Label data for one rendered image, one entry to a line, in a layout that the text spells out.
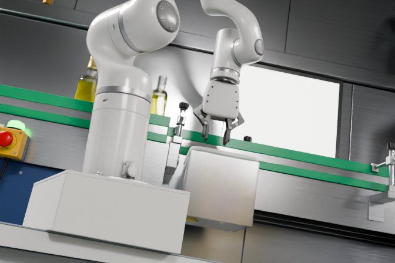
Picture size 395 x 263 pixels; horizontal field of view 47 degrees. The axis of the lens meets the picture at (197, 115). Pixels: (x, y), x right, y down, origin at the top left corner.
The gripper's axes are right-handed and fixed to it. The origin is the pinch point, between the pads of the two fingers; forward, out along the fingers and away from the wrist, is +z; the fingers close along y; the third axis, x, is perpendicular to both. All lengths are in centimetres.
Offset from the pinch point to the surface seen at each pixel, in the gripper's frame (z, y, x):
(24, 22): -40, 70, -40
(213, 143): -2.8, -2.5, -18.0
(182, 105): -8.8, 9.9, -6.4
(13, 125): 7, 53, -3
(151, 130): -0.6, 17.3, -9.6
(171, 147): 3.6, 10.8, -7.2
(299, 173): 1.6, -30.6, -17.0
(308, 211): 13.0, -33.6, -15.0
